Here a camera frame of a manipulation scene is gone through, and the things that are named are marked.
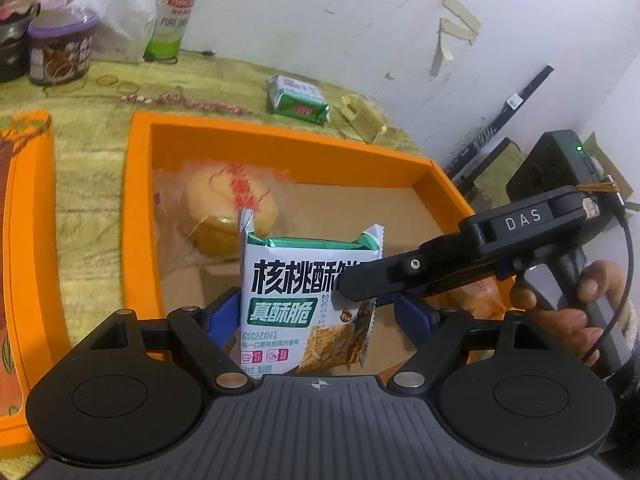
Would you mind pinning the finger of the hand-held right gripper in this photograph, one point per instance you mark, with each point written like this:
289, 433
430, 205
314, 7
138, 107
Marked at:
390, 272
450, 286

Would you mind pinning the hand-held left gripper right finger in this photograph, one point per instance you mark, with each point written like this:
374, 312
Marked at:
410, 322

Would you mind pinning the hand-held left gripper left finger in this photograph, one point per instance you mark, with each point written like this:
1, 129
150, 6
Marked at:
222, 317

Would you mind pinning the round cake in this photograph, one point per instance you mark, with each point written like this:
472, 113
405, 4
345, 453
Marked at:
220, 200
480, 302

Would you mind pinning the white green biscuit packet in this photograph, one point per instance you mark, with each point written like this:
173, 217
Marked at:
297, 100
290, 310

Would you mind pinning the orange cardboard box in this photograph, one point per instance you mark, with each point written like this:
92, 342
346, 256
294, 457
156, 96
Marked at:
140, 210

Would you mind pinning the yellow cracker packet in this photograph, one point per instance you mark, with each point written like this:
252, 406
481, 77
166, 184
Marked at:
362, 117

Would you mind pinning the orange printed box lid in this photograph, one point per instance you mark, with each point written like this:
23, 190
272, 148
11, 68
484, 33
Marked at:
30, 260

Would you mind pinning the person's right hand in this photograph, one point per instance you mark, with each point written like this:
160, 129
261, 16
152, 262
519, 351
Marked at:
565, 327

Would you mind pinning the brown cardboard box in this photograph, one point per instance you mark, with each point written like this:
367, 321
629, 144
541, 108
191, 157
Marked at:
612, 165

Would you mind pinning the long black stick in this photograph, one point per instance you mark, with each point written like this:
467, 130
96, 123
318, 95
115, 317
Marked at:
515, 100

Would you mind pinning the yellow rubber band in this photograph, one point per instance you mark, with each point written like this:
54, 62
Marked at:
120, 87
98, 80

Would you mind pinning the green beer can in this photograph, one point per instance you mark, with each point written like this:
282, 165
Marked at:
172, 15

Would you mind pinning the white plastic bag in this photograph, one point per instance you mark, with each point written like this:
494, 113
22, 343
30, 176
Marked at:
120, 25

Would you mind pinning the dark can with purple lid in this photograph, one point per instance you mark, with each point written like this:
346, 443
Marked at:
60, 50

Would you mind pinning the dark jar with red lid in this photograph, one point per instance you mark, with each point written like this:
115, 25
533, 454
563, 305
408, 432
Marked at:
12, 45

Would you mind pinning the black frame wood-grain shelf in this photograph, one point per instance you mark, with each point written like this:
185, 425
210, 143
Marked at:
492, 175

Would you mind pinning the wall tape strips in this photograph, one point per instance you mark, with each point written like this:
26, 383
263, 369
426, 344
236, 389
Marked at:
457, 20

